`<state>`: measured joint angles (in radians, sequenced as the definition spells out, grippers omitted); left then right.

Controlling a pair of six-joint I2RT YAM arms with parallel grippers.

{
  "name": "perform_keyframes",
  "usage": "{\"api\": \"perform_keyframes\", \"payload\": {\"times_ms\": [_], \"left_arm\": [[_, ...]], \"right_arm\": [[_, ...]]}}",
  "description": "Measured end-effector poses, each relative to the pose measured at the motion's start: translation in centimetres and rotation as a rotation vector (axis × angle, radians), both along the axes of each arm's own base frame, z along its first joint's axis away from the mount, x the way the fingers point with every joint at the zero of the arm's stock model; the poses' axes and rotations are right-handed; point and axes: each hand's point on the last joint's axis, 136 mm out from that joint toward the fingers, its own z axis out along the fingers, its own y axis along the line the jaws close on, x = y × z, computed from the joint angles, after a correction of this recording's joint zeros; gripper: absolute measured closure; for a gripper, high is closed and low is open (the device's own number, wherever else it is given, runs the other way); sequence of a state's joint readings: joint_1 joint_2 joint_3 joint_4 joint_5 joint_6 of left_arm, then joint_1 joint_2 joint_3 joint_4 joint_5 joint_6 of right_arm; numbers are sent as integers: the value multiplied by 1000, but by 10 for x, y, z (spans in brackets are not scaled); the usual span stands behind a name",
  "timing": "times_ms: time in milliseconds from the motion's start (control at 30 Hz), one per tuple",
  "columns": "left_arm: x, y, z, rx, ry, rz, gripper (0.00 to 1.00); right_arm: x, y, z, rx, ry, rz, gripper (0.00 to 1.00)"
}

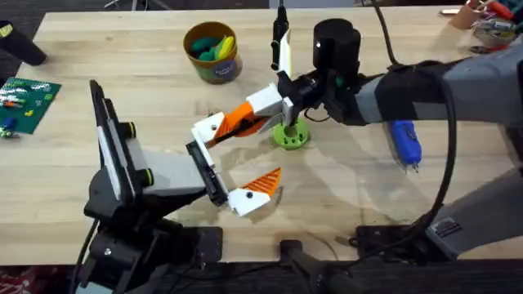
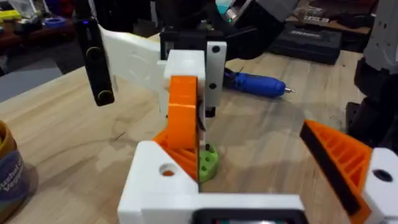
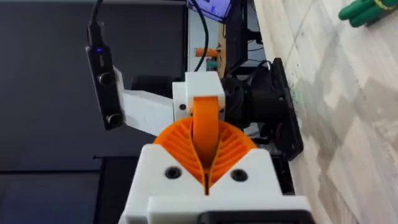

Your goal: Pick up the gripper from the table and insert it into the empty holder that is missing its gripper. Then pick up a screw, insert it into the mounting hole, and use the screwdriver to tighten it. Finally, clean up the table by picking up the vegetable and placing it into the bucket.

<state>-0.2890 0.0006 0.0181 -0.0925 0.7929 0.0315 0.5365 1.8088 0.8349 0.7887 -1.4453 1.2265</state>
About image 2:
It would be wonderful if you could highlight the black tool case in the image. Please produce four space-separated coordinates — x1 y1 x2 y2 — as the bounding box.
267 24 343 65

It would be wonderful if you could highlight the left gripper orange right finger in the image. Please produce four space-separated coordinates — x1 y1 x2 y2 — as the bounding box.
299 119 398 224

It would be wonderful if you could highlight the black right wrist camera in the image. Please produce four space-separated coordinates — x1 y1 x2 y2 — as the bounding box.
73 17 116 108

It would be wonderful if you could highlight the blue electric screwdriver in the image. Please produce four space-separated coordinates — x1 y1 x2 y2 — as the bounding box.
223 67 297 99

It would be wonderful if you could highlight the yellow box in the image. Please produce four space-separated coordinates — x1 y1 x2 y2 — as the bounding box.
0 10 22 23

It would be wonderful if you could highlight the orange ribbed wedge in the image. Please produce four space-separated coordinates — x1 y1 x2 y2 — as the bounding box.
153 129 200 183

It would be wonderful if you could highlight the left gripper bare white left finger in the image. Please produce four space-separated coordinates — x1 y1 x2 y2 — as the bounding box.
117 140 200 224

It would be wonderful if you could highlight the blue tape roll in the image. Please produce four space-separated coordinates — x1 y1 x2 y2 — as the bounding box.
43 16 68 29

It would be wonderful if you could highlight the green disc with holes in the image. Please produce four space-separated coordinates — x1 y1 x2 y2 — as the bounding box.
198 144 220 184

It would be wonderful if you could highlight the brown toy tub blue label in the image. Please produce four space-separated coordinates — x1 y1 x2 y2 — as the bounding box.
0 119 31 223

